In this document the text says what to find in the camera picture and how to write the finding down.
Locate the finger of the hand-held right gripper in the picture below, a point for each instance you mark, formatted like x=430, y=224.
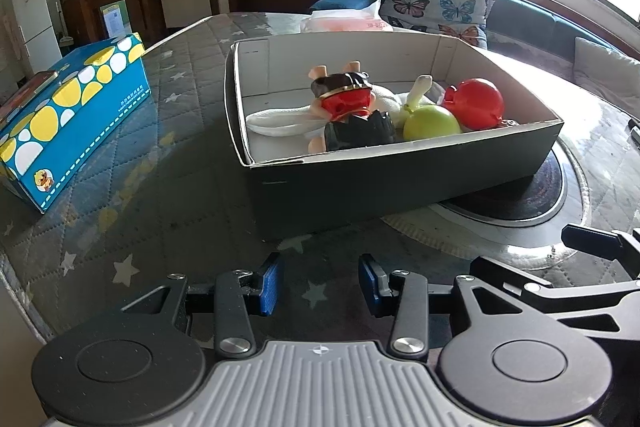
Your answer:
x=595, y=242
x=575, y=294

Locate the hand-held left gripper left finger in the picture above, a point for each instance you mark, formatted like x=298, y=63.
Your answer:
x=270, y=289

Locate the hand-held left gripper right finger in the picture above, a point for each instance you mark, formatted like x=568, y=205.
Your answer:
x=367, y=287

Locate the cardboard box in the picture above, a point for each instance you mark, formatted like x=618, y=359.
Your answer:
x=380, y=187

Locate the white bone toy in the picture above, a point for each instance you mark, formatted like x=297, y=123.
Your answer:
x=280, y=122

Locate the green apple toy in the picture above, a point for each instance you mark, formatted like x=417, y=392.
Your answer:
x=430, y=123

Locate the toy figure with brown hat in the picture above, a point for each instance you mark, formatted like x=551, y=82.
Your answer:
x=350, y=107

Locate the red pomegranate toy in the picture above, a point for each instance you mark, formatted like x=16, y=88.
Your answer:
x=475, y=102

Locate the white vegetable toy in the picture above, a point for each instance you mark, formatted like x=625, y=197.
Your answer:
x=395, y=102

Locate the round black hotplate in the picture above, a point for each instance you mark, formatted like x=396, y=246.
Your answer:
x=530, y=197

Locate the grey sofa cushion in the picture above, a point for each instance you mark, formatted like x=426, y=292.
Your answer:
x=607, y=72

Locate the blue sofa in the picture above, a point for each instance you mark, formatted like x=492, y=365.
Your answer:
x=530, y=27

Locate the blue spotted tissue box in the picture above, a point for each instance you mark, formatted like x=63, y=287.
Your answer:
x=75, y=117

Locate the pink plastic bag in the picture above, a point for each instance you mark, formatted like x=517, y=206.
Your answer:
x=345, y=23

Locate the white board panel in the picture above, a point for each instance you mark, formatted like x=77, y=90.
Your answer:
x=184, y=1

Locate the smartphone on tissue box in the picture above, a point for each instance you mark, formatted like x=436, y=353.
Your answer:
x=25, y=94

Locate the white paper sheet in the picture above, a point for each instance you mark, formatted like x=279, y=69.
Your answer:
x=111, y=19

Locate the white fridge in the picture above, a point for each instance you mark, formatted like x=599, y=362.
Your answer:
x=35, y=22

